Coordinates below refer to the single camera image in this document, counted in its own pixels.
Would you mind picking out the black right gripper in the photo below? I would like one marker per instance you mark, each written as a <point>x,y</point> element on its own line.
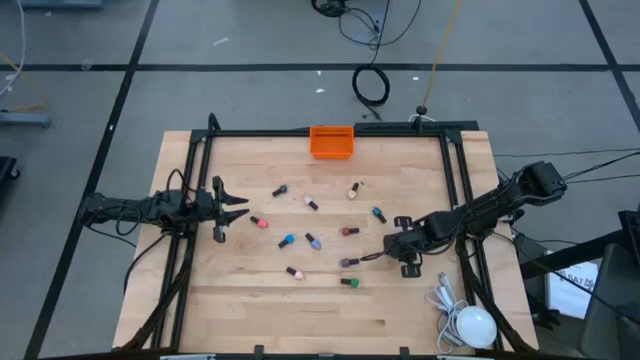
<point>402,244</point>

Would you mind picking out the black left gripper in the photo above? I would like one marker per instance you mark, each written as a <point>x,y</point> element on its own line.
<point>218,210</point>

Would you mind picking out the purple nail polish bottle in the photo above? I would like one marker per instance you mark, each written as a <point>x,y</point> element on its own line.
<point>348,262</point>

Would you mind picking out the coral pink nail polish bottle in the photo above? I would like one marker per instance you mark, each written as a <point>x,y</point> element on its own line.
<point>260,222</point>

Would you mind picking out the dark red nail polish bottle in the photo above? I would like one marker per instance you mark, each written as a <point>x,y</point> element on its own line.
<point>349,231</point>

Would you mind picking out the green nail polish bottle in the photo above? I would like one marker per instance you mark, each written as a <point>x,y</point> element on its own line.
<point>351,283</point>

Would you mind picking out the teal nail polish bottle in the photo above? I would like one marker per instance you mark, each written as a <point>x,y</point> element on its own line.
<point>378,214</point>

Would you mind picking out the dark grey nail polish bottle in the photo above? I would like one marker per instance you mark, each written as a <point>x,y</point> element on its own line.
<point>280,190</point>

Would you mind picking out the blue nail polish bottle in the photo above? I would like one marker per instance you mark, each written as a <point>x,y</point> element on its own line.
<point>287,241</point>

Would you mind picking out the lavender nail polish bottle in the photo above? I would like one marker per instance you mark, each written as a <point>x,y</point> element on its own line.
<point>313,242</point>

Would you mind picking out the gold nail polish bottle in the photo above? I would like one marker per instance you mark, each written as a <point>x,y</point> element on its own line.
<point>353,191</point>

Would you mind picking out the white nail polish bottle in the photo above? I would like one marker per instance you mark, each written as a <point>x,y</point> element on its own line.
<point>311,203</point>

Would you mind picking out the light pink nail polish bottle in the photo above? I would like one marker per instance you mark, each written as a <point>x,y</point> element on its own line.
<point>296,273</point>

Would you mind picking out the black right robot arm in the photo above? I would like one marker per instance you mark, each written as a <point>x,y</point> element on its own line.
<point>500,200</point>

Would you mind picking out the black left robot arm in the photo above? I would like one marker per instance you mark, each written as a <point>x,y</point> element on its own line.
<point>150,207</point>

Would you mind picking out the orange plastic basket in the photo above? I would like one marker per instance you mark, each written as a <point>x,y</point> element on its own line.
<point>331,147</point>

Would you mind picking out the white dome lamp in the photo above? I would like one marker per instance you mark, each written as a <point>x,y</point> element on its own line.
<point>477,327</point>

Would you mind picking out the white paper sign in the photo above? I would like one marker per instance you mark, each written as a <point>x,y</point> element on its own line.
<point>570,295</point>

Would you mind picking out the grey table foot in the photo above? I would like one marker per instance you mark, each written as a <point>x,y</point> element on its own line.
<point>25,119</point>

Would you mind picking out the black caster object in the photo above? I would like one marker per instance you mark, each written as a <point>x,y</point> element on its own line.
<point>6,170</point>

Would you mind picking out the black chair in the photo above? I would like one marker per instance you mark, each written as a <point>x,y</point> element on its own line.
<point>615,310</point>

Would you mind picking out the black aluminium table frame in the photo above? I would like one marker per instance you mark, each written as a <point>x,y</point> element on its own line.
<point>250,133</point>

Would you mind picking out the black camera mast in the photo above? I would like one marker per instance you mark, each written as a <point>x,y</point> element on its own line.
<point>422,110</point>

